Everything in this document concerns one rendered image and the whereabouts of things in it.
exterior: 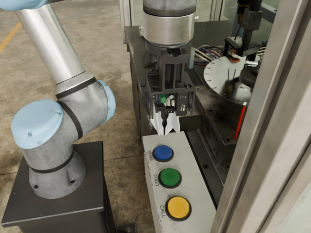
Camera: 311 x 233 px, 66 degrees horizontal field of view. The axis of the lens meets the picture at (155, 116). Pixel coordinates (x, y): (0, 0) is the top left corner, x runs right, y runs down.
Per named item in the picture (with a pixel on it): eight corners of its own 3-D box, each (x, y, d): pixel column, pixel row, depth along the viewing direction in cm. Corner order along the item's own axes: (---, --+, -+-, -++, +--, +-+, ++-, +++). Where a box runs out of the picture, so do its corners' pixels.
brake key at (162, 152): (173, 162, 56) (173, 156, 54) (156, 164, 55) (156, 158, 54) (169, 149, 59) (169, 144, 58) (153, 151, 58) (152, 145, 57)
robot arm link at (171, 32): (139, 3, 37) (191, 1, 38) (140, 33, 40) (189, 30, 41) (146, 18, 31) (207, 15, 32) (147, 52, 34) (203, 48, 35)
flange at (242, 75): (248, 88, 69) (250, 80, 67) (234, 70, 77) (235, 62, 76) (285, 86, 70) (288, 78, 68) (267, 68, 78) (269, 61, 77)
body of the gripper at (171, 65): (149, 122, 40) (148, 54, 33) (143, 94, 47) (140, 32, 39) (194, 117, 41) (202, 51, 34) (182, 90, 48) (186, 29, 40)
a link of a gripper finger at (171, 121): (168, 150, 48) (170, 113, 42) (163, 130, 52) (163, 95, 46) (183, 148, 48) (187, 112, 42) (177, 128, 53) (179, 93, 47)
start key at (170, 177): (181, 187, 50) (181, 181, 49) (162, 190, 50) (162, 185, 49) (176, 172, 53) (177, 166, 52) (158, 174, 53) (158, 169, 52)
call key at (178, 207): (190, 219, 45) (191, 213, 44) (170, 223, 44) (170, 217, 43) (184, 200, 48) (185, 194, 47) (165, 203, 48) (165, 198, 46)
